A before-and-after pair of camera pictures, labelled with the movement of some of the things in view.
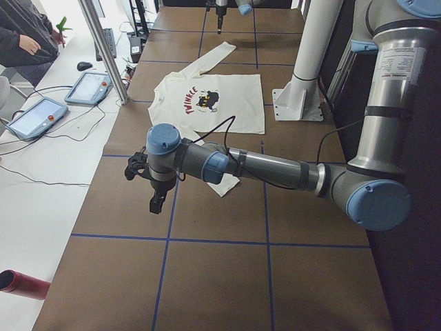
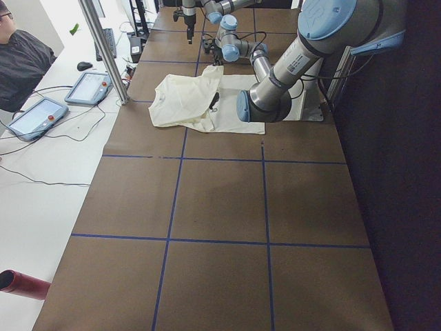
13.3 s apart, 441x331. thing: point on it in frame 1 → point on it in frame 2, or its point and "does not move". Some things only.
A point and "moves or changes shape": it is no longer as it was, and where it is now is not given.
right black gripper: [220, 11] → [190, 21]
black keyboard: [108, 33] does not move
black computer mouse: [83, 65] does not move
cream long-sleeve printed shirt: [196, 102] moves or changes shape
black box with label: [135, 49] does not move
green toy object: [60, 26] → [74, 29]
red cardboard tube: [14, 282] does not move
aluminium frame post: [88, 12] does not move
